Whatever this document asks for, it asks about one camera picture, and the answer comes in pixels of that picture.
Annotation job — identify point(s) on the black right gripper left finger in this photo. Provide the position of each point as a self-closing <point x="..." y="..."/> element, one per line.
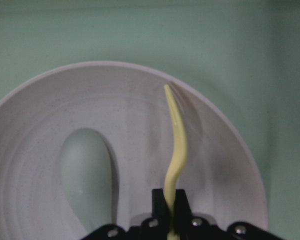
<point x="155" y="227"/>

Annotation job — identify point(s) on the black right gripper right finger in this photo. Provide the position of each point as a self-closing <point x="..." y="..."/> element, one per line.
<point x="194" y="227"/>

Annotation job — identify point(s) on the yellow plastic fork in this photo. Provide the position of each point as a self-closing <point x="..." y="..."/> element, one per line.
<point x="178" y="159"/>

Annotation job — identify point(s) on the white round plate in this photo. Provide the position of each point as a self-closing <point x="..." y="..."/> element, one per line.
<point x="126" y="104"/>

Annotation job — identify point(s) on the pale green plastic spoon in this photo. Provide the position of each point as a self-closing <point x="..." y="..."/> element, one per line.
<point x="89" y="177"/>

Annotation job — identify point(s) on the light green plastic tray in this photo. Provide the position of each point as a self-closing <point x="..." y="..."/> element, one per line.
<point x="243" y="55"/>

